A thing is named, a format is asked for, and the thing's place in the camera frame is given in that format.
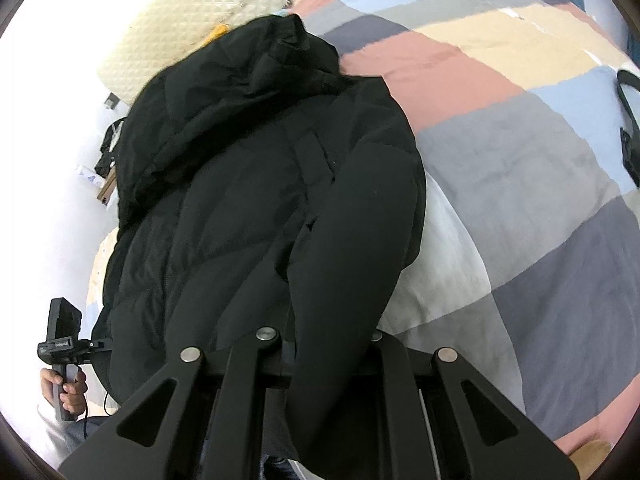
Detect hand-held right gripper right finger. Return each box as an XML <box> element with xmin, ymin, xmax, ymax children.
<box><xmin>372</xmin><ymin>330</ymin><xmax>577</xmax><ymax>480</ymax></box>

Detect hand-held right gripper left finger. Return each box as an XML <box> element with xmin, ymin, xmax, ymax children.
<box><xmin>59</xmin><ymin>327</ymin><xmax>296</xmax><ymax>480</ymax></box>

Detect black puffer jacket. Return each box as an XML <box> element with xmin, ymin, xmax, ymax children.
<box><xmin>91</xmin><ymin>14</ymin><xmax>428</xmax><ymax>472</ymax></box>

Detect person's left forearm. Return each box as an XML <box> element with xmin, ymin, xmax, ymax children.
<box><xmin>36</xmin><ymin>400</ymin><xmax>77</xmax><ymax>466</ymax></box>

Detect person's left hand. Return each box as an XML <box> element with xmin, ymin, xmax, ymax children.
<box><xmin>40</xmin><ymin>365</ymin><xmax>89</xmax><ymax>414</ymax></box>

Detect person's legs in jeans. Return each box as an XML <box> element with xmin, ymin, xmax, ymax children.
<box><xmin>64</xmin><ymin>416</ymin><xmax>301</xmax><ymax>480</ymax></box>

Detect wooden nightstand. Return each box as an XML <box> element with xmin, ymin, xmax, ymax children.
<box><xmin>97</xmin><ymin>164</ymin><xmax>122</xmax><ymax>209</ymax></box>

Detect black bag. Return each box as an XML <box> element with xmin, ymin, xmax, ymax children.
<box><xmin>97</xmin><ymin>117</ymin><xmax>129</xmax><ymax>177</ymax></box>

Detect checkered bed blanket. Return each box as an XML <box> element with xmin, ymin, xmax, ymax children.
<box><xmin>87</xmin><ymin>0</ymin><xmax>640</xmax><ymax>461</ymax></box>

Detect cream quilted headboard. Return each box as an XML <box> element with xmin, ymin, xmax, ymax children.
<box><xmin>95</xmin><ymin>0</ymin><xmax>346</xmax><ymax>107</ymax></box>

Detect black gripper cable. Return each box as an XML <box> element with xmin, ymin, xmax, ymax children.
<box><xmin>80</xmin><ymin>385</ymin><xmax>124</xmax><ymax>429</ymax></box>

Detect black strap with buckle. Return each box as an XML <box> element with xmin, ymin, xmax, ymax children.
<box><xmin>615</xmin><ymin>68</ymin><xmax>640</xmax><ymax>187</ymax></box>

